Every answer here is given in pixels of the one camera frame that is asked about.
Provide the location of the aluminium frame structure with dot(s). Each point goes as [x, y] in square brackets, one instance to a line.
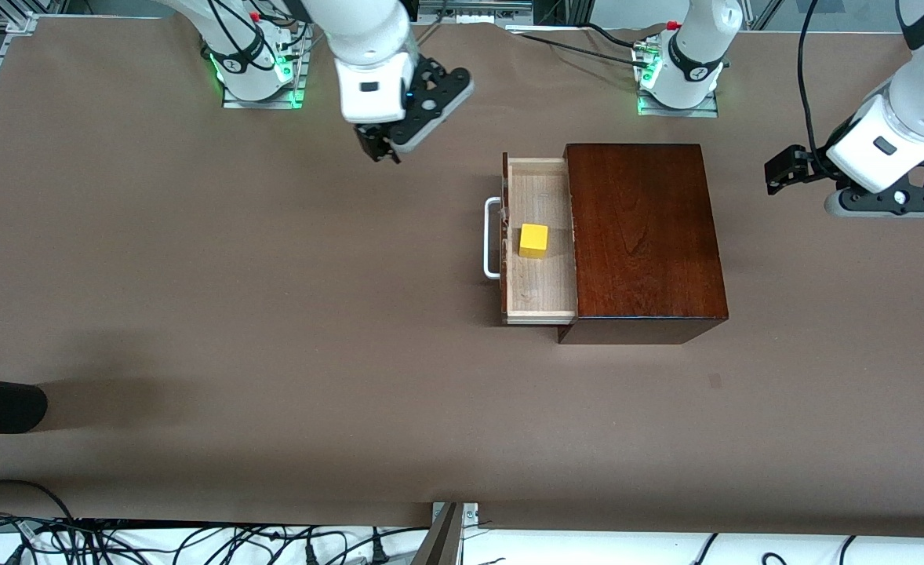
[564, 9]

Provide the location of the yellow block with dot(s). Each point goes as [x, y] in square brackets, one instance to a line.
[533, 241]

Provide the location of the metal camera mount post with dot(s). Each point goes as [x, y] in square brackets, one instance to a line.
[442, 541]

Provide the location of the black power plug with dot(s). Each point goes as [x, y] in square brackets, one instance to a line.
[311, 554]
[379, 552]

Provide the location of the dark wooden drawer cabinet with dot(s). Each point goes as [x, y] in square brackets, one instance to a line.
[650, 235]

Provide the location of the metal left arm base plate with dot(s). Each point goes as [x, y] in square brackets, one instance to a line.
[678, 112]

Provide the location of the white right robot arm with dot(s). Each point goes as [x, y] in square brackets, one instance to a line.
[368, 47]

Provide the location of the brown table cover sheet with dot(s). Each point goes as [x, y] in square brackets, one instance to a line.
[274, 353]

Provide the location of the grey metal rail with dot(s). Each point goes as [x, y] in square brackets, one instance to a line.
[474, 6]

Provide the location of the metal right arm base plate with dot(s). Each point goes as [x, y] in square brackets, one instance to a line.
[262, 104]

